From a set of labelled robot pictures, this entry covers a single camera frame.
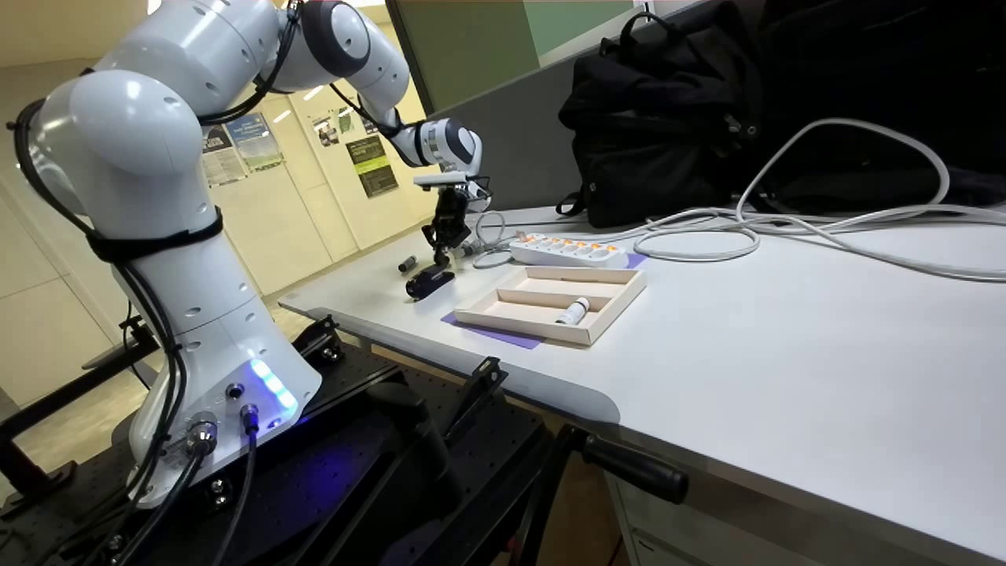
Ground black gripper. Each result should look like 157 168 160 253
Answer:
424 186 477 276

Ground black stapler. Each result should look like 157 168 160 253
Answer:
398 253 458 306

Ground wooden two-compartment tray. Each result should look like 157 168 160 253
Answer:
448 262 650 353

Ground white power strip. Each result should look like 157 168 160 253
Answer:
502 230 633 274

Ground small white tube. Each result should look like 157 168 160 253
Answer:
554 295 593 329

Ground grey green partition panel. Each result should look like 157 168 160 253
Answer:
382 0 643 212

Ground black robot stand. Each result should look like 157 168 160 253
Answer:
0 311 590 566

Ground black backpack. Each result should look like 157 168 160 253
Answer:
554 7 774 231

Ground black and white equipment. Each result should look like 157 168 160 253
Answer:
96 262 263 566

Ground dark bag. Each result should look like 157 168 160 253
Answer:
731 0 1006 212

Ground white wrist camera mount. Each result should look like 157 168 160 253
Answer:
411 168 489 198

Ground yellow black wall poster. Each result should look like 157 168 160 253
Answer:
342 131 403 205

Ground blue wall poster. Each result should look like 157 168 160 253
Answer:
223 111 285 177

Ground black clamp handle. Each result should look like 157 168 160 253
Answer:
568 420 695 507

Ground thick white cable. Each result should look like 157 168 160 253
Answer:
625 112 1006 287

